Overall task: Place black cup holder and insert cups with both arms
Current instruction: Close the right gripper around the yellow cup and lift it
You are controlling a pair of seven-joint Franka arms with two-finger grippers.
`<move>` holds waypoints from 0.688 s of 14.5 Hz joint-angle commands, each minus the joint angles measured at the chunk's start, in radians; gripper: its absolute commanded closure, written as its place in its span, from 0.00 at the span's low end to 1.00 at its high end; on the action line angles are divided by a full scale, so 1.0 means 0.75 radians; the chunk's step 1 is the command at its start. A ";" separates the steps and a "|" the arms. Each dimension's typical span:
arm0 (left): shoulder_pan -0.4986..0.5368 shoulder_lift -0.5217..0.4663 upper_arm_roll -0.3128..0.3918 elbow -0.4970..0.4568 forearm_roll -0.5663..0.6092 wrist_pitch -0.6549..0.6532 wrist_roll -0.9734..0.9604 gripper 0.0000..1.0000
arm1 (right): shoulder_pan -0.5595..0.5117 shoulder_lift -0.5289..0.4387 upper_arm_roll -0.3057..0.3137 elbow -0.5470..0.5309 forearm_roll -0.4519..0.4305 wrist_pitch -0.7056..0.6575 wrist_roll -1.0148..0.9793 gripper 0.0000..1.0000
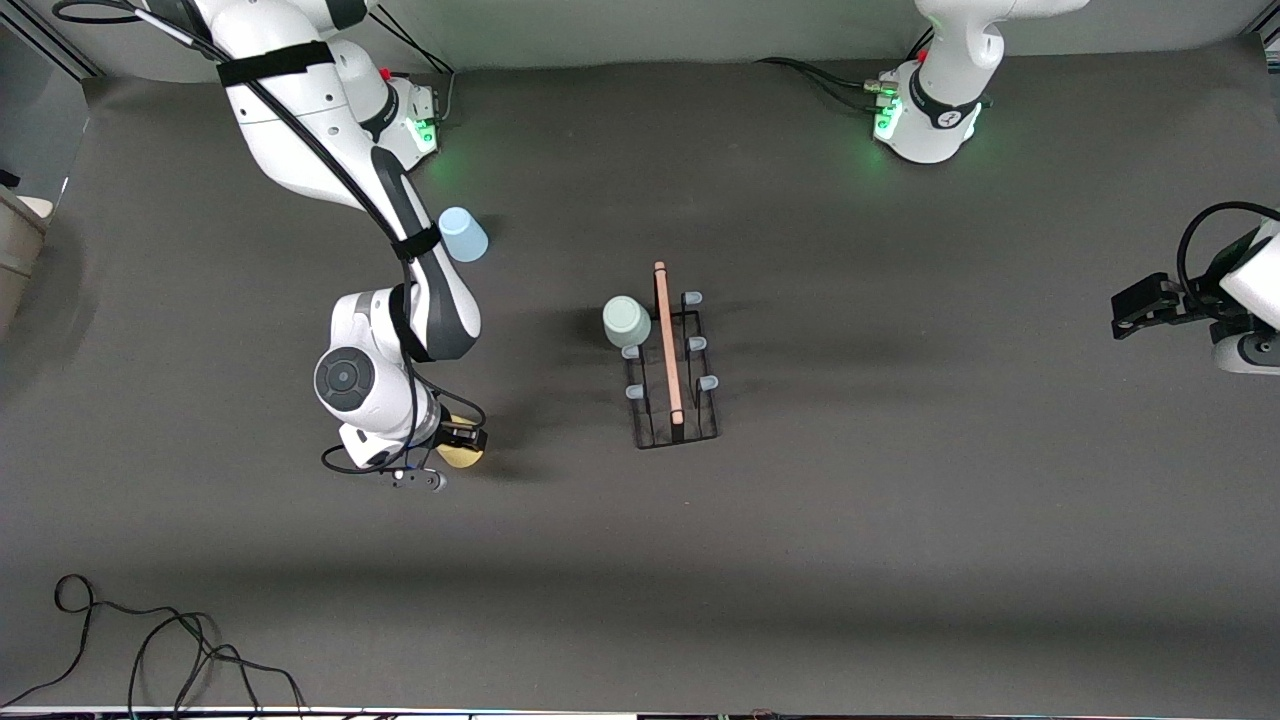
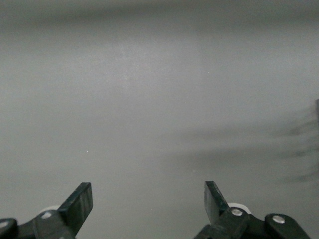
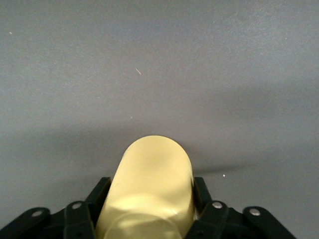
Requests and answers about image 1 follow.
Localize yellow plastic cup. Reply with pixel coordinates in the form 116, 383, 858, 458
437, 415, 486, 469

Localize pale green plastic cup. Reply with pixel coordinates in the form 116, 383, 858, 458
602, 296, 653, 349

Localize black wire cup holder rack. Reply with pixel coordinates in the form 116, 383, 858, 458
613, 261, 721, 450

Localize light blue plastic cup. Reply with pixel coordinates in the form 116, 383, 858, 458
439, 207, 490, 264

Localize dark grey table mat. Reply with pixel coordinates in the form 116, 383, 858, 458
0, 40, 1280, 713

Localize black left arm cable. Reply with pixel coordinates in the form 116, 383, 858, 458
1178, 202, 1280, 301

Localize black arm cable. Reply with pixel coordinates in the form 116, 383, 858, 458
1178, 202, 1280, 301
50, 0, 489, 476

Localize loose thin black cable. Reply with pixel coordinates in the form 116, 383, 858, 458
0, 573, 307, 717

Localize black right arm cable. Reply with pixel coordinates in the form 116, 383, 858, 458
50, 0, 489, 476

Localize black right base cables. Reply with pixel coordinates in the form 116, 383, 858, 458
375, 10, 457, 131

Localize black base cables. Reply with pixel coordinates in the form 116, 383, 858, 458
375, 10, 457, 131
755, 55, 881, 116

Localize black left base cables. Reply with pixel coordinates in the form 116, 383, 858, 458
755, 55, 881, 116

